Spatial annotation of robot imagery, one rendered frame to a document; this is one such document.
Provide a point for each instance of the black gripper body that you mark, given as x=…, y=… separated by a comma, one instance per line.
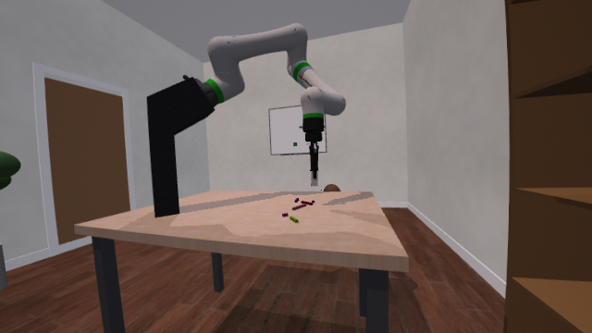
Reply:
x=313, y=137

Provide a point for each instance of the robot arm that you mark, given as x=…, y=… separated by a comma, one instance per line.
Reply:
x=226, y=52

